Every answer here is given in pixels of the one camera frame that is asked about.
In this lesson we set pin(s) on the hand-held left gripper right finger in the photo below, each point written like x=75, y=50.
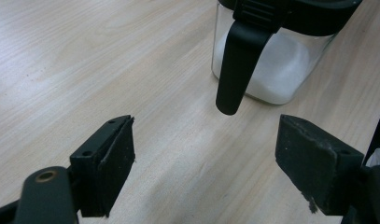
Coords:
x=315, y=165

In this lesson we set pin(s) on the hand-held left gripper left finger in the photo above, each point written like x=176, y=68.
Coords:
x=106, y=168

